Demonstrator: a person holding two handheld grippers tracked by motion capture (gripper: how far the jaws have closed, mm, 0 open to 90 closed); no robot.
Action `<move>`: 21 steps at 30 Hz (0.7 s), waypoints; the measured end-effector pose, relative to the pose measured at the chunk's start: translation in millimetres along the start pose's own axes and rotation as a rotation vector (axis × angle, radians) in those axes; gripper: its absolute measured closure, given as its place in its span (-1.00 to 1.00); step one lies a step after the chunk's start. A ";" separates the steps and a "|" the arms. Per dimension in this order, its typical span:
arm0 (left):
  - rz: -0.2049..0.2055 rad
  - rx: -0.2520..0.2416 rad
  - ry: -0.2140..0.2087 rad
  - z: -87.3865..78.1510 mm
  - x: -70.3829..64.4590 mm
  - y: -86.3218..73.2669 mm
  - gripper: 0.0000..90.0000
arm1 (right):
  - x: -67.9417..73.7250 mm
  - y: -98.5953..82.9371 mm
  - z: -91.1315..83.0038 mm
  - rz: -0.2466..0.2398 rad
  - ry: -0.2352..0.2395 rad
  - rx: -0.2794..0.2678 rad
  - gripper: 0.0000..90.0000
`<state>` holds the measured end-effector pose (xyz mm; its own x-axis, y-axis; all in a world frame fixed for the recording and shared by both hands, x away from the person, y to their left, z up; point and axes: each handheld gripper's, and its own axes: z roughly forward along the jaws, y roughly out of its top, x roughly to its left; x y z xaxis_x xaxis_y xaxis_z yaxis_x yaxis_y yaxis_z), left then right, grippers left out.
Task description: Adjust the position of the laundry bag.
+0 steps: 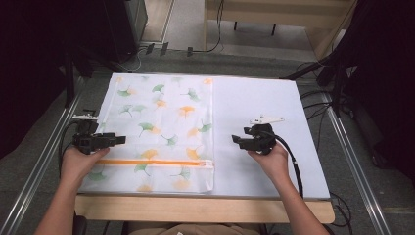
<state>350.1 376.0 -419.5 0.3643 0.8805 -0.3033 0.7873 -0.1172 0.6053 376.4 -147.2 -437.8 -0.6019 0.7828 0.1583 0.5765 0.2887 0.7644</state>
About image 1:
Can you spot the person's right hand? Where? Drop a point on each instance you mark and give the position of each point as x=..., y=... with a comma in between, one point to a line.
x=273, y=163

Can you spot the black chair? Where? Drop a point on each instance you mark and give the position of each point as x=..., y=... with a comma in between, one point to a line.
x=80, y=225

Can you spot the person's left hand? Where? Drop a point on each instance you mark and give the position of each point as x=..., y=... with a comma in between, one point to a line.
x=77, y=164

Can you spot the dark curtain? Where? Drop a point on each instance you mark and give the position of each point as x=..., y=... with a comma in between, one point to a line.
x=385, y=81
x=29, y=65

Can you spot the white leaf print laundry bag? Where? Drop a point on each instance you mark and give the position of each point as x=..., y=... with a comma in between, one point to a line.
x=156, y=130

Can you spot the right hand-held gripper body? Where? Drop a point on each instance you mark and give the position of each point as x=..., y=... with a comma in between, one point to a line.
x=261, y=141

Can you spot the black stand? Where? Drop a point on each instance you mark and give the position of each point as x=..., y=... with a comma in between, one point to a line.
x=69, y=81
x=336, y=75

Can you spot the white table board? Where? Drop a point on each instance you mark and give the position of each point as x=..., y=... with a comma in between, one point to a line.
x=261, y=98

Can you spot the wooden table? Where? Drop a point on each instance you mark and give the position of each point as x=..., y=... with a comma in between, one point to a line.
x=195, y=209

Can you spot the wooden bench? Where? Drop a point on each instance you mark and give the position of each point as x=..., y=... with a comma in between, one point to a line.
x=277, y=9

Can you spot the metal floor rail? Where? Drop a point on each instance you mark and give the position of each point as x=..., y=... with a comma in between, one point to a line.
x=355, y=166
x=39, y=166

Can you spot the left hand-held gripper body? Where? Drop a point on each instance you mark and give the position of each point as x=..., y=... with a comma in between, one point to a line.
x=87, y=140

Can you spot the black cabinet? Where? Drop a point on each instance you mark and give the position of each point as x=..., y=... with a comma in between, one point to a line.
x=117, y=26

